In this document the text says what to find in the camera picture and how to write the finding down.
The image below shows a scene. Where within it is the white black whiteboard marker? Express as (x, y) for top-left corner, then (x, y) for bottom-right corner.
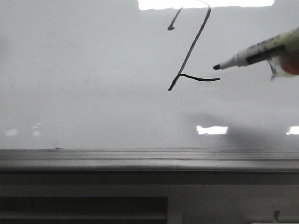
(213, 28), (299, 70)

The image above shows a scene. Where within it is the white whiteboard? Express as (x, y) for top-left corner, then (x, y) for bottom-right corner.
(0, 0), (299, 150)

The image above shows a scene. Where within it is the grey aluminium whiteboard frame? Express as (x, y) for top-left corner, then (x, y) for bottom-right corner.
(0, 148), (299, 172)

